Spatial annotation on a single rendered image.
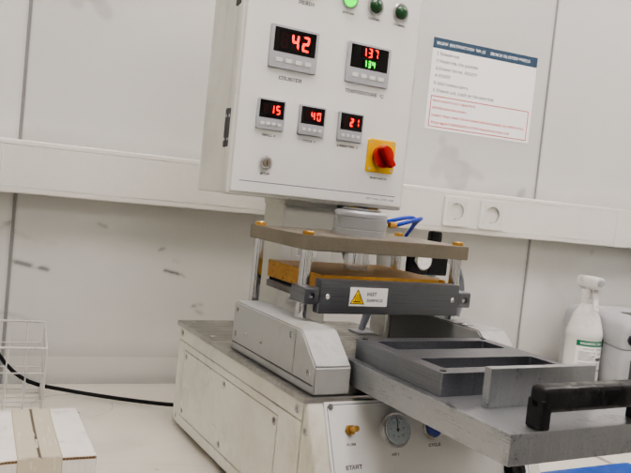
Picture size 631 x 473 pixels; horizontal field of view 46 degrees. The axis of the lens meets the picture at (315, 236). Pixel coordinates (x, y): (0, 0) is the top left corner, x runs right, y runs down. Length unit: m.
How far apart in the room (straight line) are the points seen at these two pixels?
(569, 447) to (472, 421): 0.09
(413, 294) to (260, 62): 0.42
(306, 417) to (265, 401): 0.11
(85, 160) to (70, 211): 0.11
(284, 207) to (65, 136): 0.50
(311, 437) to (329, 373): 0.07
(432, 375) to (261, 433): 0.28
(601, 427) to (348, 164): 0.63
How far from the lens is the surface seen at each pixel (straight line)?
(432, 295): 1.05
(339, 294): 0.96
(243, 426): 1.03
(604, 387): 0.77
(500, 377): 0.76
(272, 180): 1.16
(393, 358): 0.84
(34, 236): 1.51
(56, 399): 1.44
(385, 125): 1.26
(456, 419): 0.74
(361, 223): 1.05
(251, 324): 1.02
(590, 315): 1.79
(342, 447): 0.88
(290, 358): 0.92
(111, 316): 1.54
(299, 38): 1.19
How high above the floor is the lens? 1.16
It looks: 3 degrees down
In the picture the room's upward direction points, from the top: 6 degrees clockwise
